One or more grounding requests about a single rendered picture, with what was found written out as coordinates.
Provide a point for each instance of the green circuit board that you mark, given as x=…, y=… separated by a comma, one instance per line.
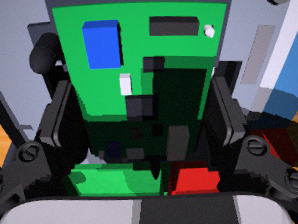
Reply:
x=141, y=72

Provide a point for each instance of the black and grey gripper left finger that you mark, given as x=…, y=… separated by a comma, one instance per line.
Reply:
x=41, y=163

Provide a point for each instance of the green open-top bin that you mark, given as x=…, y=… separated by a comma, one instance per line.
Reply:
x=117, y=180

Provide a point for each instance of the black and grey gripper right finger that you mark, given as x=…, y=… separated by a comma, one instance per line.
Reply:
x=244, y=158

